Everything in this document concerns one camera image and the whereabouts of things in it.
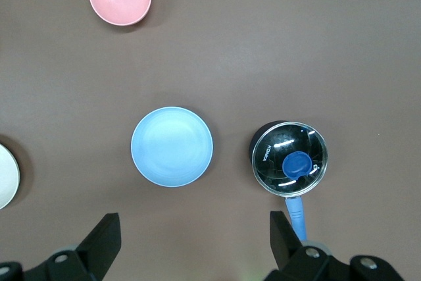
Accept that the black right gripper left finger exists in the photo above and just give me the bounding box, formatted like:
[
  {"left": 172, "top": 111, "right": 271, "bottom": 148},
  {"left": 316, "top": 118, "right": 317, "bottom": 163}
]
[{"left": 24, "top": 212, "right": 121, "bottom": 281}]

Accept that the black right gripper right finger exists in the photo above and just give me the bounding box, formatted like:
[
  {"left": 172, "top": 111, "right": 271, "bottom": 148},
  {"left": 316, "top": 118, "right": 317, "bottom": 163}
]
[{"left": 262, "top": 211, "right": 355, "bottom": 281}]

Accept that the shallow blue bowl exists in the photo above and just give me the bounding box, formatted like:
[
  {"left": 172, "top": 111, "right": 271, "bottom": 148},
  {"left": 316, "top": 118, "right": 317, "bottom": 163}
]
[{"left": 130, "top": 106, "right": 214, "bottom": 188}]

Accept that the glass lid with blue knob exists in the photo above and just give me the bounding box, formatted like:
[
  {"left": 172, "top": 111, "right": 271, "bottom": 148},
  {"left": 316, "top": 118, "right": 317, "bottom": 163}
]
[{"left": 251, "top": 121, "right": 329, "bottom": 197}]

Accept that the shallow beige bowl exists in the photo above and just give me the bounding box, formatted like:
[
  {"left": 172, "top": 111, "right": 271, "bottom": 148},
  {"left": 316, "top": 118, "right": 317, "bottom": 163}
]
[{"left": 0, "top": 142, "right": 21, "bottom": 211}]

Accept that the black saucepan with blue handle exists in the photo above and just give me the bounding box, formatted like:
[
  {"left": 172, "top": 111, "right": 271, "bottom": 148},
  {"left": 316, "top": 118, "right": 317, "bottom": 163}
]
[{"left": 249, "top": 119, "right": 329, "bottom": 243}]

